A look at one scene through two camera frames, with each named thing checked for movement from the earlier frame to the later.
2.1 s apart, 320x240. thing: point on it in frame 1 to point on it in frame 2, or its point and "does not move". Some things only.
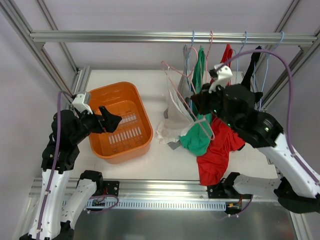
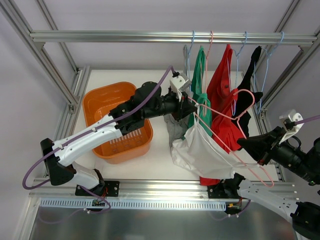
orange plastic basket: (133, 134) does not move
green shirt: (198, 140) does not move
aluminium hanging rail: (288, 37) does not move
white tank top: (179, 119) to (205, 155)
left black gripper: (102, 120) to (180, 107)
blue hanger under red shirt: (238, 53) does not move
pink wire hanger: (206, 75) to (270, 185)
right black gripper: (204, 97) to (269, 146)
